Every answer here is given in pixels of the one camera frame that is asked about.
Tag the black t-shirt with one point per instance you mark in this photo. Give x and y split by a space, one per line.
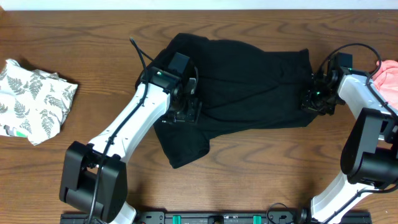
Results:
240 87

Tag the white fern-print fabric bag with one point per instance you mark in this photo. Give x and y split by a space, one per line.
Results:
34 104

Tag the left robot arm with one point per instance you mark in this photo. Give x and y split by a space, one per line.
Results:
94 177

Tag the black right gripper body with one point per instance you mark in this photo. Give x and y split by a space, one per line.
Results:
321 101

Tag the pink garment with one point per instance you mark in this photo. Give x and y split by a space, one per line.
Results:
385 80

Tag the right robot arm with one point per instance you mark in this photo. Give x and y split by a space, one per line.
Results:
369 157

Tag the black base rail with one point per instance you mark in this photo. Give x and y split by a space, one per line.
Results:
274 216

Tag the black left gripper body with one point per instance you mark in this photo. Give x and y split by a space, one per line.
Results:
186 111

